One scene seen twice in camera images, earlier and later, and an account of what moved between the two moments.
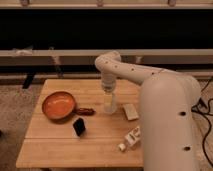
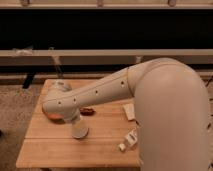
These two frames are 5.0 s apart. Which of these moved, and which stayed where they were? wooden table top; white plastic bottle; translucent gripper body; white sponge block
Moved: translucent gripper body
Stayed: wooden table top; white plastic bottle; white sponge block
